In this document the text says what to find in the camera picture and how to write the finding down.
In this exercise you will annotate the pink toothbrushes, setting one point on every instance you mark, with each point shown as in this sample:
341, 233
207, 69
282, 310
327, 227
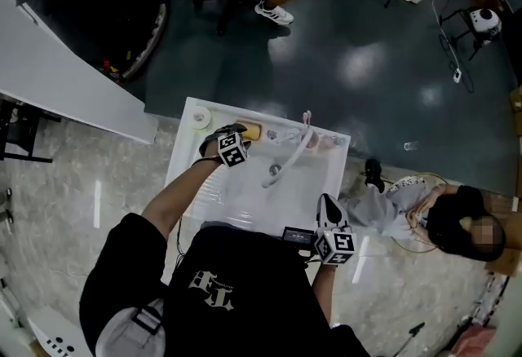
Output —
307, 121

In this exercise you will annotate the grey shoulder bag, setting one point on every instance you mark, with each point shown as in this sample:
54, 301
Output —
130, 331

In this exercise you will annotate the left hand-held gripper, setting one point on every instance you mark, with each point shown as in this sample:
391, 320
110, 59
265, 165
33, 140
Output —
232, 151

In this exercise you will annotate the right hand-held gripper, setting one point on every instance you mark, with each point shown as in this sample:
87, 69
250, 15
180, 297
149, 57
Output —
336, 245

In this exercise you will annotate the clear glass cup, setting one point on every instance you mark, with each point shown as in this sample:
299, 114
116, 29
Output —
410, 146

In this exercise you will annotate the black round-base machine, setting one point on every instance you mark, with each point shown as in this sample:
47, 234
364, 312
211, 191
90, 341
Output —
94, 1

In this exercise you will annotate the person's left forearm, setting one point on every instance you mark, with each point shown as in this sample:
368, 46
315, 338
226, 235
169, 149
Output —
183, 196

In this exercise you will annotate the black metal rack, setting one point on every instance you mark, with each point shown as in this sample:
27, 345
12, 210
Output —
20, 135

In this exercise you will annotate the pink toothbrush cup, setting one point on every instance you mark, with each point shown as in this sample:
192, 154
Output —
315, 142

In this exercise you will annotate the white pillar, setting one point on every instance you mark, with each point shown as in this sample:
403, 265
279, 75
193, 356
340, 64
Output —
61, 62

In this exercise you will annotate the person's right forearm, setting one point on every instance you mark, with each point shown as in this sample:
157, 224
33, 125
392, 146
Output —
325, 294

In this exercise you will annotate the black office chair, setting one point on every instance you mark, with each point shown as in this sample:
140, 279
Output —
220, 1

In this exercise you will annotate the black stool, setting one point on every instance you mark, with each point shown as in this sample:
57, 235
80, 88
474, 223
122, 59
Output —
465, 27

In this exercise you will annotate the green white canister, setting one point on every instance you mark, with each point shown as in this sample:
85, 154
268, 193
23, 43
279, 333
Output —
201, 118

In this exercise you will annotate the white sink table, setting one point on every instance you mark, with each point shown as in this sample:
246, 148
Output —
306, 192

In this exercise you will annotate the white round spotted appliance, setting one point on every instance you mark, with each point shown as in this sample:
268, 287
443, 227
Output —
485, 20

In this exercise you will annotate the white power strip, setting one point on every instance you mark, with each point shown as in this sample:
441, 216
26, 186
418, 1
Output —
457, 75

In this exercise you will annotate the clear pump dispenser bottle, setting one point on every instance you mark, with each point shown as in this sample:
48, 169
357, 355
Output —
335, 142

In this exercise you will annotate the white curved faucet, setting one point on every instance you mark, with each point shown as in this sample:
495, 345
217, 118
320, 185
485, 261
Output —
293, 155

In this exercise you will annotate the white panel black dots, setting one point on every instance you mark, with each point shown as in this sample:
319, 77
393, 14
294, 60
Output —
57, 337

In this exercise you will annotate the person's black t-shirt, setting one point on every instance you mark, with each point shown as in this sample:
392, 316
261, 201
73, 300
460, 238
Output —
236, 298

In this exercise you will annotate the small black screen device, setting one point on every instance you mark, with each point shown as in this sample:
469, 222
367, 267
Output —
299, 238

